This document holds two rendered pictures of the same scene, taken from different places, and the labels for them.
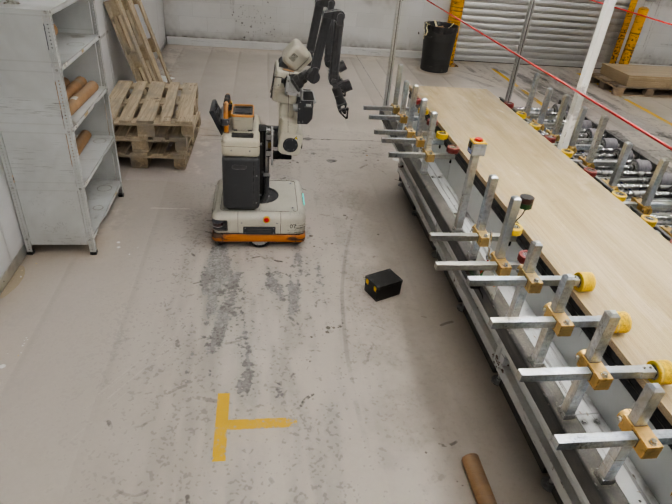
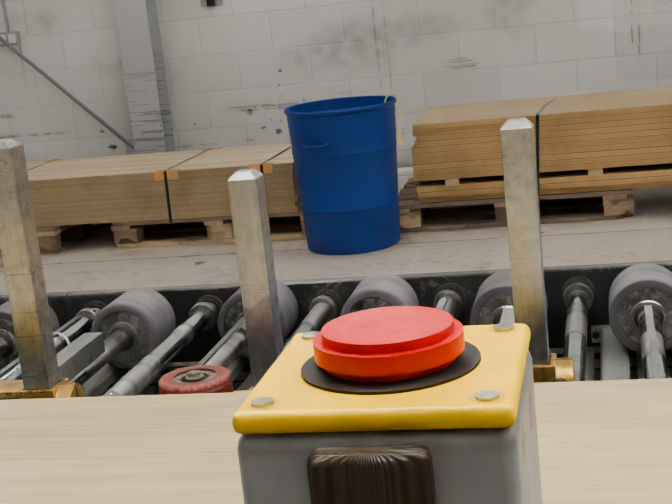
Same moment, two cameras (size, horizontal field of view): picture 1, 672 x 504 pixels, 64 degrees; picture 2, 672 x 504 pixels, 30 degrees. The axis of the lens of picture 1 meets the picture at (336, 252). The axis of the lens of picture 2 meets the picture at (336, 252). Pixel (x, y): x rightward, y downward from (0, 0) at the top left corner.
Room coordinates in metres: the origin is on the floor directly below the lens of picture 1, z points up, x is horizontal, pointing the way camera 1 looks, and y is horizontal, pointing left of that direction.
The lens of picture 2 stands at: (2.45, -0.35, 1.32)
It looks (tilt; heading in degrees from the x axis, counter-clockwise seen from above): 13 degrees down; 292
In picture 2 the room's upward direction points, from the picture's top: 6 degrees counter-clockwise
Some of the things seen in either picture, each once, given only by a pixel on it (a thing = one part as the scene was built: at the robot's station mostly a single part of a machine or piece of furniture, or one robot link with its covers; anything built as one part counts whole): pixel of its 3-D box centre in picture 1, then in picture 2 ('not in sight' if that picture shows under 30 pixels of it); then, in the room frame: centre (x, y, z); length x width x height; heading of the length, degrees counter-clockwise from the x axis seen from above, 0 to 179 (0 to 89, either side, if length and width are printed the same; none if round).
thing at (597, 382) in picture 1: (592, 369); not in sight; (1.29, -0.86, 0.95); 0.14 x 0.06 x 0.05; 10
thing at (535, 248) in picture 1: (521, 290); not in sight; (1.81, -0.78, 0.87); 0.04 x 0.04 x 0.48; 10
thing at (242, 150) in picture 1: (246, 156); not in sight; (3.55, 0.70, 0.59); 0.55 x 0.34 x 0.83; 10
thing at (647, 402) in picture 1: (624, 442); not in sight; (1.07, -0.90, 0.87); 0.04 x 0.04 x 0.48; 10
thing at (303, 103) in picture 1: (302, 102); not in sight; (3.61, 0.32, 0.99); 0.28 x 0.16 x 0.22; 10
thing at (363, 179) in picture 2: not in sight; (349, 171); (4.67, -5.99, 0.36); 0.59 x 0.57 x 0.73; 100
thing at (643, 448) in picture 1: (638, 432); not in sight; (1.05, -0.91, 0.95); 0.14 x 0.06 x 0.05; 10
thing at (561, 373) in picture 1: (592, 372); not in sight; (1.27, -0.86, 0.95); 0.50 x 0.04 x 0.04; 100
